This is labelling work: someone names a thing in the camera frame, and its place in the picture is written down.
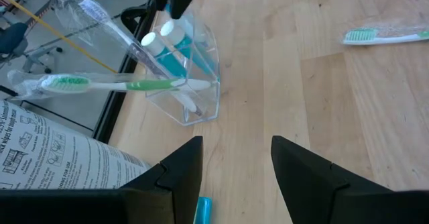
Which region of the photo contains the green white toothbrush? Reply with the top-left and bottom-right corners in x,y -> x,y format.
6,70 -> 212,101
341,22 -> 429,47

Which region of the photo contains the office chair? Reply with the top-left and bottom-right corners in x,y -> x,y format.
0,22 -> 64,74

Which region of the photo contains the yellow hanging cable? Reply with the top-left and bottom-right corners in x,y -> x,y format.
0,0 -> 118,74

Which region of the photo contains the clear acrylic organizer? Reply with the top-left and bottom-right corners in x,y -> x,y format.
133,9 -> 222,127

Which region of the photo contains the black metal table frame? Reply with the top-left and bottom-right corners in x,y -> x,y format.
92,0 -> 158,144

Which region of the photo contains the teal toothpaste tube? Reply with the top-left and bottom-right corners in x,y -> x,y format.
193,197 -> 212,224
160,19 -> 219,82
140,32 -> 188,80

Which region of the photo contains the white wipes canister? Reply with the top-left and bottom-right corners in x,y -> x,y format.
0,99 -> 151,191

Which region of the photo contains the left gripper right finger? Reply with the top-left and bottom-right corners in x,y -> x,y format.
270,135 -> 393,224

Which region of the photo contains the blue white toothbrush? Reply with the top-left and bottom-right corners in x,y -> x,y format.
53,0 -> 204,117

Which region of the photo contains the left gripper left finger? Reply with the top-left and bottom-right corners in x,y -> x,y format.
122,135 -> 204,224

